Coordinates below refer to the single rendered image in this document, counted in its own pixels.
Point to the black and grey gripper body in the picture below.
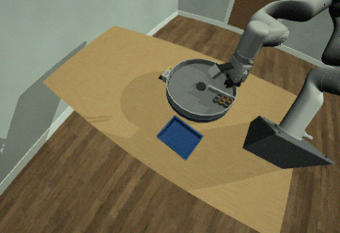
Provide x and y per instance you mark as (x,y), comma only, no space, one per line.
(239,71)

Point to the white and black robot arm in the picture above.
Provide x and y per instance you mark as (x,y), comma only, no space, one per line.
(270,33)

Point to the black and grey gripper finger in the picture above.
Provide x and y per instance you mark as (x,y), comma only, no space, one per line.
(229,84)
(227,79)

